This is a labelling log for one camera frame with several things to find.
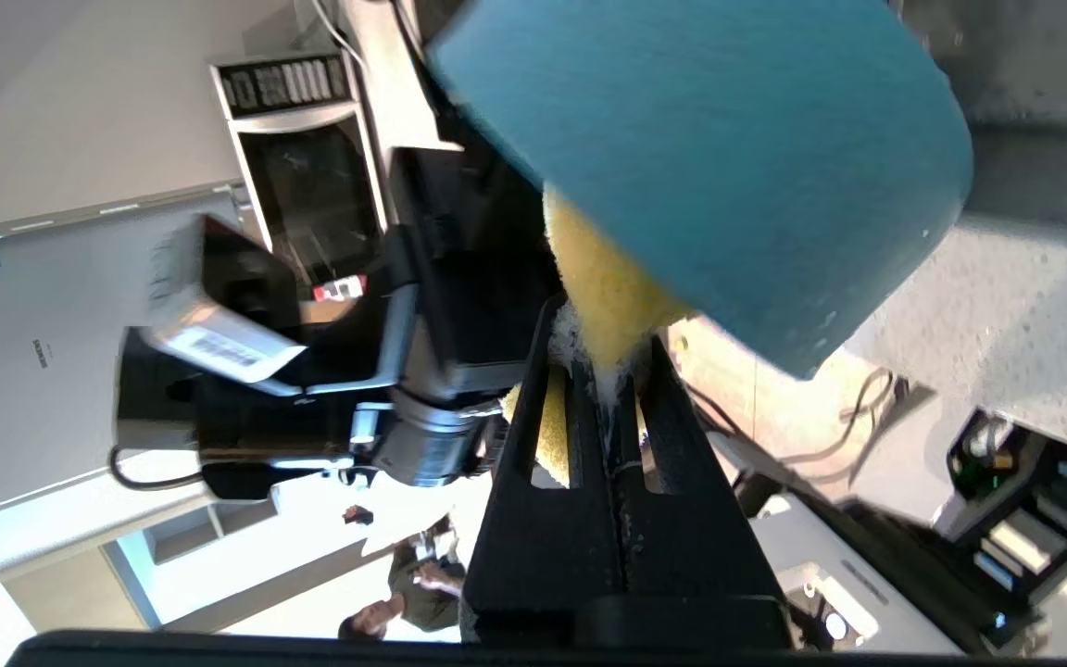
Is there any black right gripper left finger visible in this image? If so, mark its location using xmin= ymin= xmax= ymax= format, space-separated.
xmin=465 ymin=292 xmax=629 ymax=647

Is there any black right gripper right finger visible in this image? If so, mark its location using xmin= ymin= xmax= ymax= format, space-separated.
xmin=612 ymin=333 xmax=795 ymax=650

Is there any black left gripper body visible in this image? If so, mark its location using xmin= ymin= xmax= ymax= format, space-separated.
xmin=390 ymin=144 xmax=559 ymax=390

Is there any blue bowl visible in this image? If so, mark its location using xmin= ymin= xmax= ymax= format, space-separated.
xmin=427 ymin=0 xmax=974 ymax=381

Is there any person in dark clothes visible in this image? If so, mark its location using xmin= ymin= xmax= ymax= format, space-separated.
xmin=339 ymin=533 xmax=470 ymax=642

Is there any silver black oven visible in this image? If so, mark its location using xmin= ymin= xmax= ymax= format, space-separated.
xmin=209 ymin=51 xmax=391 ymax=288

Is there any white refrigerator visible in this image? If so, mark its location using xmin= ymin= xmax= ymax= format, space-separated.
xmin=0 ymin=185 xmax=252 ymax=510

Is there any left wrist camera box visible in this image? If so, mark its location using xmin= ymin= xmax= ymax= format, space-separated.
xmin=140 ymin=215 xmax=308 ymax=399

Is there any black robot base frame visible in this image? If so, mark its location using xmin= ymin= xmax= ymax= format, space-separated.
xmin=747 ymin=412 xmax=1067 ymax=654

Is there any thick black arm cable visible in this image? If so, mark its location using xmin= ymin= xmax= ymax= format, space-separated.
xmin=110 ymin=445 xmax=210 ymax=492

